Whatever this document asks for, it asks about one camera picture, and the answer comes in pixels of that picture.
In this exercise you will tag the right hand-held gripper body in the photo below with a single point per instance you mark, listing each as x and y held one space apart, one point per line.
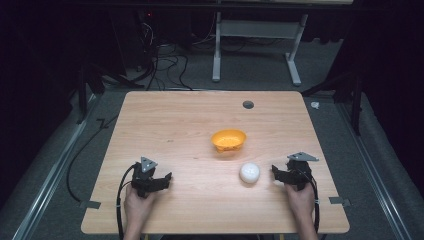
299 173

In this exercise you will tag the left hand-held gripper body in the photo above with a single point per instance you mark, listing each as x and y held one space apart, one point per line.
144 176

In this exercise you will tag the white ball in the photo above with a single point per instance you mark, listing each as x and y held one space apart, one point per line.
249 172

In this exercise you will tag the orange plastic bowl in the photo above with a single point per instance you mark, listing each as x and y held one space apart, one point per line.
228 139

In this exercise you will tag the person's right hand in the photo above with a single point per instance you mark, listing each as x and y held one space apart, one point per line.
301 201

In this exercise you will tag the person's left hand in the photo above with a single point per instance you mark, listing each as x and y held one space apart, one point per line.
137 206

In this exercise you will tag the white crumpled paper scrap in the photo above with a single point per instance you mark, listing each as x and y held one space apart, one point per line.
315 105

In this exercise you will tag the black metal stand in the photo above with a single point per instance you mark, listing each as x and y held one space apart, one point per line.
356 103
82 96

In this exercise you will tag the grey table bracket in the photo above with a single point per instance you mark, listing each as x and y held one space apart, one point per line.
339 201
90 204

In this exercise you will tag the grey metal floor rail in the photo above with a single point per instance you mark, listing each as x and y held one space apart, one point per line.
50 183
373 166

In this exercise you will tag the white metal desk frame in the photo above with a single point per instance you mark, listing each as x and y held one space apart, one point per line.
256 29

